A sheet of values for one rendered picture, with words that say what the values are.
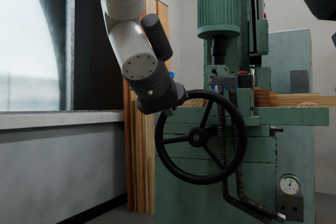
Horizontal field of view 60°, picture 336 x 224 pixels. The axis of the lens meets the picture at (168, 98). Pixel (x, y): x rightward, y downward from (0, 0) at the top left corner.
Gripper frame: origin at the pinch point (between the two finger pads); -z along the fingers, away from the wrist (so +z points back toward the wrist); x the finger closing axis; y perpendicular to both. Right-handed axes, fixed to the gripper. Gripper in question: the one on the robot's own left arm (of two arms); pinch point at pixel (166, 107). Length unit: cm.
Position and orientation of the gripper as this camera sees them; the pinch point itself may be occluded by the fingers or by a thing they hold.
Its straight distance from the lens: 72.9
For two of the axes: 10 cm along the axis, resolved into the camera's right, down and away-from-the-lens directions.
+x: 9.5, -2.8, -1.6
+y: -1.4, -8.0, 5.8
